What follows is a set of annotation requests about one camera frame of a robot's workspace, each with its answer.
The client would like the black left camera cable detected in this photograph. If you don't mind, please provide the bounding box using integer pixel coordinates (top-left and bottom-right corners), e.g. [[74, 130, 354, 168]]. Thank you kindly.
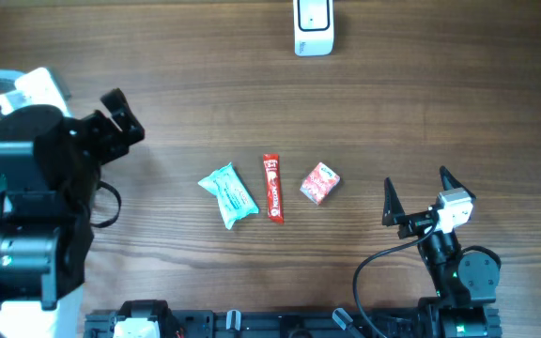
[[89, 180, 123, 230]]

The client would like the teal tissue pack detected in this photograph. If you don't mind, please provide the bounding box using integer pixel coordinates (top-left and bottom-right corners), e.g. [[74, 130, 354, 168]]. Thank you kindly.
[[198, 162, 259, 230]]

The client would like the white barcode scanner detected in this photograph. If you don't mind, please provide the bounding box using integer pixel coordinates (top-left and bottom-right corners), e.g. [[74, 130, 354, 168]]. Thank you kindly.
[[293, 0, 334, 57]]

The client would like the red coffee stick sachet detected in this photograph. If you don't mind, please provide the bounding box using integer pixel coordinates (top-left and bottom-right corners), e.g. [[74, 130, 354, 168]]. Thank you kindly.
[[263, 154, 284, 223]]

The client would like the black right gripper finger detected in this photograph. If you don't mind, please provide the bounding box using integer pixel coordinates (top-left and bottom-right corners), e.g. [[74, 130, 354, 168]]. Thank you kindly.
[[382, 177, 406, 226], [440, 166, 475, 198]]

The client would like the red small snack box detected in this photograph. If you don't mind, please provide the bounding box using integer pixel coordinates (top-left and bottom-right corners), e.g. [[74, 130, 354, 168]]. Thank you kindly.
[[300, 162, 341, 205]]

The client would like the black right camera cable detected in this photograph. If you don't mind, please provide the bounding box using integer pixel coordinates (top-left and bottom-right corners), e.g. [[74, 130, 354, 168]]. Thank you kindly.
[[352, 220, 441, 338]]

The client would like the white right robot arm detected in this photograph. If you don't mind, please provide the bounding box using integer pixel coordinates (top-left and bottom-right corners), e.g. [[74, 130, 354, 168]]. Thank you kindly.
[[379, 166, 502, 337]]

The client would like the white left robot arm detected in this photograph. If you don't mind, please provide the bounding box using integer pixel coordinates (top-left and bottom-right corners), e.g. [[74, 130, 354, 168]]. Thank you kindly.
[[0, 88, 145, 337]]

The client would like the black camera cable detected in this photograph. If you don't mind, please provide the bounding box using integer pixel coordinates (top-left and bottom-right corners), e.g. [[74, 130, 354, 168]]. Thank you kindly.
[[89, 180, 123, 230], [352, 220, 441, 338]]

